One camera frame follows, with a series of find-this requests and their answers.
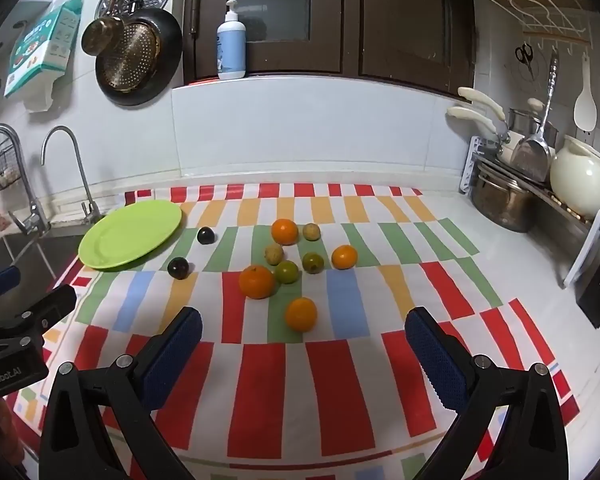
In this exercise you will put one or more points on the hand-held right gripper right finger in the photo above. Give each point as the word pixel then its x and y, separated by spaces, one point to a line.
pixel 440 360

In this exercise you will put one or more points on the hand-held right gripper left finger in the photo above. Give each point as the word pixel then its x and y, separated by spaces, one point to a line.
pixel 180 345

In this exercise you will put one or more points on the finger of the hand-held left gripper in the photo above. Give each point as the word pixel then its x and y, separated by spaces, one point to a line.
pixel 40 310
pixel 0 282

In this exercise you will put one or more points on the dark passion fruit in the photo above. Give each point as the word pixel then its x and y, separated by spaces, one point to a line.
pixel 206 235
pixel 178 268

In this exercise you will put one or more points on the large orange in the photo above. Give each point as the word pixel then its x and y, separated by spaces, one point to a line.
pixel 256 282

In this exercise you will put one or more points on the green plate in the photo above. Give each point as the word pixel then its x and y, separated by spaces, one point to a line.
pixel 130 235

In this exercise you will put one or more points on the green tangerine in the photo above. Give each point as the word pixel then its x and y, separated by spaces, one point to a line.
pixel 287 272
pixel 312 262

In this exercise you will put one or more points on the steel sink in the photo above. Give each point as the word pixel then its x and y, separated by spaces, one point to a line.
pixel 25 255

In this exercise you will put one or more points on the striped colourful tablecloth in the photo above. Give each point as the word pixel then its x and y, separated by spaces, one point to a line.
pixel 260 360

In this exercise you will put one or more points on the large steel faucet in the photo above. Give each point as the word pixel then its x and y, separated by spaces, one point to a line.
pixel 27 195

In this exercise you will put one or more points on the brown kiwi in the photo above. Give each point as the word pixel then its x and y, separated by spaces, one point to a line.
pixel 273 254
pixel 311 231

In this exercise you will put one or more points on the slim gooseneck faucet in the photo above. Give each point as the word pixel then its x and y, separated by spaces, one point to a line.
pixel 82 180

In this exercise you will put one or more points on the steel cooking pot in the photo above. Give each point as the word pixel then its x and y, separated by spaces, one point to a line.
pixel 500 200

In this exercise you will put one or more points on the metal dish rack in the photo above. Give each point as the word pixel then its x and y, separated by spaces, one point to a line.
pixel 555 230

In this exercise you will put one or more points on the metal spatula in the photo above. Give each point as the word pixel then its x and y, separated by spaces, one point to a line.
pixel 530 157

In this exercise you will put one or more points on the cream ceramic jug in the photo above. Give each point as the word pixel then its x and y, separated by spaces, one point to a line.
pixel 577 175

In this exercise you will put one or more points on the teal and white bag box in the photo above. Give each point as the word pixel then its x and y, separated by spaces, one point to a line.
pixel 40 45

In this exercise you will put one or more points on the lidded steel pot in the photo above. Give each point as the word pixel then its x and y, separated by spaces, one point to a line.
pixel 522 120

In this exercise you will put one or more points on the gold perforated strainer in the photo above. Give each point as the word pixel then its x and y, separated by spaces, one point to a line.
pixel 135 60

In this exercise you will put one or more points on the small brass pot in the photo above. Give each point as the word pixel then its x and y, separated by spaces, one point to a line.
pixel 100 37

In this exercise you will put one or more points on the white rice paddle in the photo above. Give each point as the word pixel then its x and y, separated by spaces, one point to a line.
pixel 585 107

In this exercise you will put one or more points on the black frying pan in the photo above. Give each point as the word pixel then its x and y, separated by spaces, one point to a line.
pixel 169 45

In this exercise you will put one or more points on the blue white cup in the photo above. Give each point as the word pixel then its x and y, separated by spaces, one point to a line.
pixel 231 50

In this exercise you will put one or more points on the black scissors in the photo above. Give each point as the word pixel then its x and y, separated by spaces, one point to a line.
pixel 526 57

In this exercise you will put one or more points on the dark wooden window frame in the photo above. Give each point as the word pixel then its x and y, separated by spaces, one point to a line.
pixel 350 15

